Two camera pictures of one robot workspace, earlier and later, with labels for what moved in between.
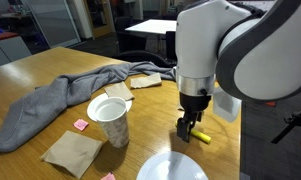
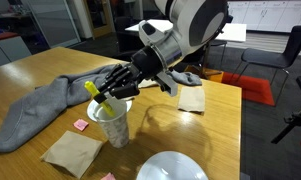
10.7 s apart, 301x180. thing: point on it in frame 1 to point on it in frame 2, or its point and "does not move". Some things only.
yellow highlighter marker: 198,135 to 100,98
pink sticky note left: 109,176 does not move
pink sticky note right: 80,124 does not move
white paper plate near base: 173,165 does not move
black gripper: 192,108 to 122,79
